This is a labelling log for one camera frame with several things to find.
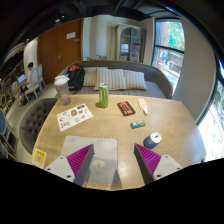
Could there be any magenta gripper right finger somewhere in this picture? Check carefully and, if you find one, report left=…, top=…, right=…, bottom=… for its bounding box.
left=134, top=144, right=182, bottom=184

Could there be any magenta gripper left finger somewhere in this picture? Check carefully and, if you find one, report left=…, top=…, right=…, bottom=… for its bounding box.
left=45, top=144, right=94, bottom=186

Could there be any sky print mouse pad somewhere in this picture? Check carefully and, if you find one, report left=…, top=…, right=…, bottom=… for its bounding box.
left=61, top=136, right=119, bottom=184

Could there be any yellow QR code card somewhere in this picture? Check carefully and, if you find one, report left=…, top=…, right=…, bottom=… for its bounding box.
left=32, top=149, right=47, bottom=168

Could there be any small teal pack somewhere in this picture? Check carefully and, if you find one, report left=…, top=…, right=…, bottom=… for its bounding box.
left=131, top=120, right=146, bottom=129

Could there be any white sticker sheet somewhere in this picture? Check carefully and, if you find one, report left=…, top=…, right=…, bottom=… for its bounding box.
left=57, top=104, right=93, bottom=131

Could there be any white cream tube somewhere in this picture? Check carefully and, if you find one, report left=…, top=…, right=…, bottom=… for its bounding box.
left=138, top=99, right=148, bottom=114

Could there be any grey tufted chair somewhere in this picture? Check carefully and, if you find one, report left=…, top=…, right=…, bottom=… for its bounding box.
left=19, top=98, right=57, bottom=153

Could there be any grey sofa bench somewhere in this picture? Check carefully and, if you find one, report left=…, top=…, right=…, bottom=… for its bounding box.
left=58, top=59, right=174, bottom=100

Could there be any green drink can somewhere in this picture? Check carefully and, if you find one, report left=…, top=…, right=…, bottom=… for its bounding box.
left=99, top=83, right=109, bottom=108

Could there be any striped cushion right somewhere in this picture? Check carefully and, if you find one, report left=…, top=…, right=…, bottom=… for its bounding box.
left=123, top=70, right=147, bottom=90

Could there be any striped cushion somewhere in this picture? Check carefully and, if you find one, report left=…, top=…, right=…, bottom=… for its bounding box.
left=94, top=68, right=127, bottom=90
left=123, top=70, right=147, bottom=90
left=83, top=67, right=106, bottom=87

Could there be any striped cushion left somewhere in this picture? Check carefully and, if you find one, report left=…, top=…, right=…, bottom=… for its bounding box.
left=83, top=67, right=106, bottom=87

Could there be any white chair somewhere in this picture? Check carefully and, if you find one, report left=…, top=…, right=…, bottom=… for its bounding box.
left=25, top=65, right=45, bottom=97

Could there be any black backpack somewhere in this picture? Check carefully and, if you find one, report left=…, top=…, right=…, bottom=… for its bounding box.
left=66, top=64, right=85, bottom=92

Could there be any striped cushion middle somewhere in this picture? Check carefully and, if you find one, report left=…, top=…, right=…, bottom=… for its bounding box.
left=94, top=68, right=127, bottom=90

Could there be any seated person in white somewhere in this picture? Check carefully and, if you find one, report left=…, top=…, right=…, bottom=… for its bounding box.
left=25, top=62, right=34, bottom=84

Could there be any large window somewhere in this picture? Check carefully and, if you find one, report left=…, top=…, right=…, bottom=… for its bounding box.
left=152, top=19, right=185, bottom=86

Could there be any orange wooden door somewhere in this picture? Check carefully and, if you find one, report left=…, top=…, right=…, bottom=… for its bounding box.
left=38, top=19, right=83, bottom=84

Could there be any glass display cabinet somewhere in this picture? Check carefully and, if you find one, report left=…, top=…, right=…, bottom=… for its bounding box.
left=115, top=23, right=145, bottom=63

